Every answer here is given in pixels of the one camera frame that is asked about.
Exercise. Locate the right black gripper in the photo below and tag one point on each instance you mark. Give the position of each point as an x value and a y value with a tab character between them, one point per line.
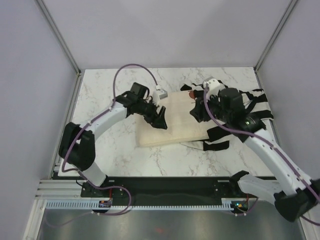
196	112

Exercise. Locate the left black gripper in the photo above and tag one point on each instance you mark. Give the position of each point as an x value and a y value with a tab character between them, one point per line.
158	120

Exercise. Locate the cream pillow with bear print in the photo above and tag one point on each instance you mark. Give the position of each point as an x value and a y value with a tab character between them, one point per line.
181	126

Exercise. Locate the black white striped pillowcase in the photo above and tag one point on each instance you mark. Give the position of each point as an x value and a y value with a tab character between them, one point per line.
243	111

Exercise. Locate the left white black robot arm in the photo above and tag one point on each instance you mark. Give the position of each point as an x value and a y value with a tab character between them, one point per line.
77	146

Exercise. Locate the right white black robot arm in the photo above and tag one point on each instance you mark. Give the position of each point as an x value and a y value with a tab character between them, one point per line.
294	192

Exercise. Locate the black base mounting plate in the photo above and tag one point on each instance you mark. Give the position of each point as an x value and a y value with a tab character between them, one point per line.
203	189

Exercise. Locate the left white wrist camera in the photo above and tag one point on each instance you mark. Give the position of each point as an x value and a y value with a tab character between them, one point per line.
159	94

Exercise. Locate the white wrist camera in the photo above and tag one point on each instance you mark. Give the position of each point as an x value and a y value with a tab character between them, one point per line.
159	94
213	86

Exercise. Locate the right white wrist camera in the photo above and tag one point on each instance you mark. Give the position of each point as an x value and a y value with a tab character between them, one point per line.
213	86

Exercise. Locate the white slotted cable duct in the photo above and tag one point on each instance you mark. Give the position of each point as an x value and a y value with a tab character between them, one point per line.
118	204

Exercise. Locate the right aluminium frame post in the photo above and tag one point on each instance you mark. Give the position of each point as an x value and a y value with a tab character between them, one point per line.
275	34

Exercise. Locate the aluminium frame post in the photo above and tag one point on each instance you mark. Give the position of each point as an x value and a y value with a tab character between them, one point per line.
275	34
58	35

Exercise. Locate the aluminium extrusion rail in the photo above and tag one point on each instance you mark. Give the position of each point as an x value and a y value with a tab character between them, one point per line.
58	190

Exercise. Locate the left aluminium frame post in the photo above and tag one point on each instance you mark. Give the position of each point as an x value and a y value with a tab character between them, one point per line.
58	35

